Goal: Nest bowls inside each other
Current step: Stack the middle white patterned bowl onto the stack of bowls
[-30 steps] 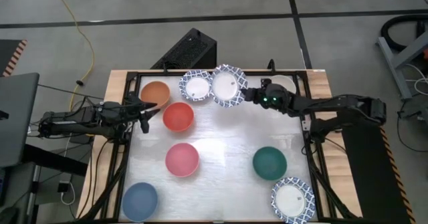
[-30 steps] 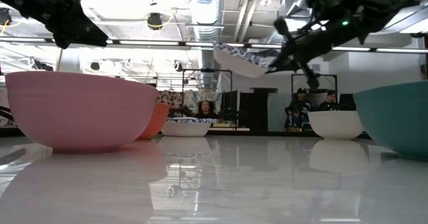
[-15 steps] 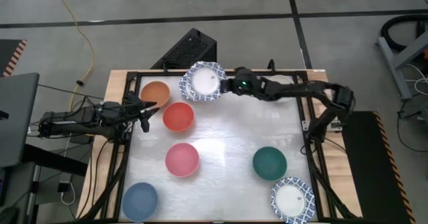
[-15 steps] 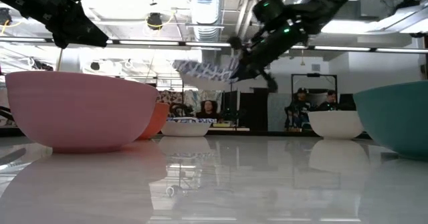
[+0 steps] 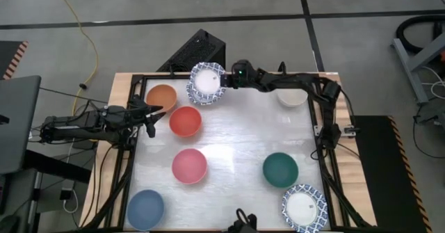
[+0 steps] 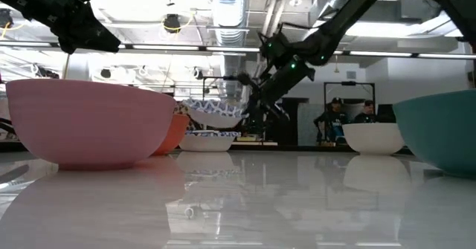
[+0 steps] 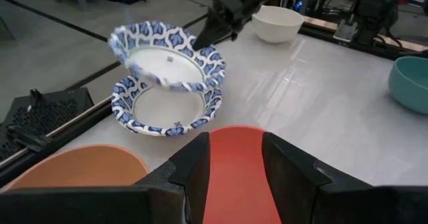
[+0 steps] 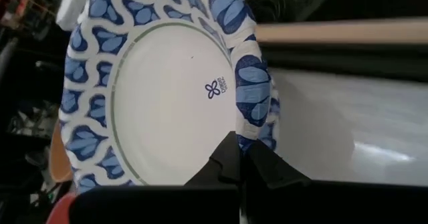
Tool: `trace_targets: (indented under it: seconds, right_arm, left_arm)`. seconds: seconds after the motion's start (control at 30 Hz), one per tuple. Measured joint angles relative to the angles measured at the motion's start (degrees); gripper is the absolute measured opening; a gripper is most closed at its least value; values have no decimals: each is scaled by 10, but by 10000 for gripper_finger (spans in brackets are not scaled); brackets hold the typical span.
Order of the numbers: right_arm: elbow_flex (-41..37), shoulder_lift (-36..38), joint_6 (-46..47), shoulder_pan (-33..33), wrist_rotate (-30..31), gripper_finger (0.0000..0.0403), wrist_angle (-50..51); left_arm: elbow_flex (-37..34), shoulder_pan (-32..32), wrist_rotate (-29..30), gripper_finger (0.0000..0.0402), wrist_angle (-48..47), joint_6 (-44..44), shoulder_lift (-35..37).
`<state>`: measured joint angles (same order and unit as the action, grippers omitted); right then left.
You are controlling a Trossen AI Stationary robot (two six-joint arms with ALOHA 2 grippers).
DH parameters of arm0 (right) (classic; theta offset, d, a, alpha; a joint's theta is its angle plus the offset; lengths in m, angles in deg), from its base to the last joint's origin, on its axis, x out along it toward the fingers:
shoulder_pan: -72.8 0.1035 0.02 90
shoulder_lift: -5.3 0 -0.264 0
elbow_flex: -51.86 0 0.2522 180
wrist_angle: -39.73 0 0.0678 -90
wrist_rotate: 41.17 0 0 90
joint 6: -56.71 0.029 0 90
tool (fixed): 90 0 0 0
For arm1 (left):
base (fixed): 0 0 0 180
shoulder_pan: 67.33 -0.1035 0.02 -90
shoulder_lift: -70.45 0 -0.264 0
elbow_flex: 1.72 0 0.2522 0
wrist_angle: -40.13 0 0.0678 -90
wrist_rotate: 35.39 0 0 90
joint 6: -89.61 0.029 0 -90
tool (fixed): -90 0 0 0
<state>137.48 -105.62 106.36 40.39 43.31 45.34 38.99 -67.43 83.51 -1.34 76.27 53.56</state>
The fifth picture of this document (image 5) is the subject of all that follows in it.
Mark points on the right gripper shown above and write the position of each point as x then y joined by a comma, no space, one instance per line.
243,76

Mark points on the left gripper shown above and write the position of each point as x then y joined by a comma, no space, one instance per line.
121,118

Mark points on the blue patterned paper bowl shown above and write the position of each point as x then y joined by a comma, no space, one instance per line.
190,95
302,208
206,81

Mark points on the orange bowl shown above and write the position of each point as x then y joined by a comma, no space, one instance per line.
161,99

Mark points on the red bowl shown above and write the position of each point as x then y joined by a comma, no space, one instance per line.
185,121

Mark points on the pink bowl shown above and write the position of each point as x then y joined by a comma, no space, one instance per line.
189,166

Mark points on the cream white bowl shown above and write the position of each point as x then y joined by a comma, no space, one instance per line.
292,99

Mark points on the teal green bowl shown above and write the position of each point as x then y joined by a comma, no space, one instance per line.
280,170

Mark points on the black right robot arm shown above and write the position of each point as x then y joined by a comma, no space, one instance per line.
299,81

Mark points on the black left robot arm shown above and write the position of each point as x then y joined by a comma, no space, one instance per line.
69,130

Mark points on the black computer tower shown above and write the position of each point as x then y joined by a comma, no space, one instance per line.
194,52

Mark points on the black desk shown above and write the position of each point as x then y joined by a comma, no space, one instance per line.
52,165

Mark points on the grey flat panel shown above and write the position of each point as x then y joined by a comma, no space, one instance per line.
17,121

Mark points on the silver metal clamp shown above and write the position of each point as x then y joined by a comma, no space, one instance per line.
349,130

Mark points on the black hazard striped mat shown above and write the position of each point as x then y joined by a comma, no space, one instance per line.
8,57
375,174

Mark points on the grey metal stand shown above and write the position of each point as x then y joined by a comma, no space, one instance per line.
408,69

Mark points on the black aluminium table frame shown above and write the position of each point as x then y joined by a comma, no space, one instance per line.
163,76

